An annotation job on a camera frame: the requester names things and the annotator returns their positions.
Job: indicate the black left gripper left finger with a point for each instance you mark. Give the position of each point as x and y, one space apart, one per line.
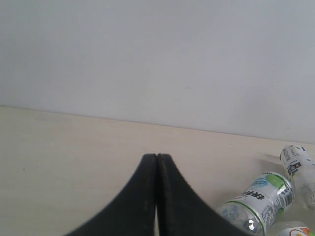
132 211

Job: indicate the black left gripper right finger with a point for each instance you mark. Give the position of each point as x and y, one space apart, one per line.
180 211

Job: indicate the lime label clear bottle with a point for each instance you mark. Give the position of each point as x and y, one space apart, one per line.
256 208

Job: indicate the white blue label clear bottle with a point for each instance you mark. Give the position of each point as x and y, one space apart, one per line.
300 169

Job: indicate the floral label clear bottle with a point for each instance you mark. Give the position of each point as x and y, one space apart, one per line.
291 228

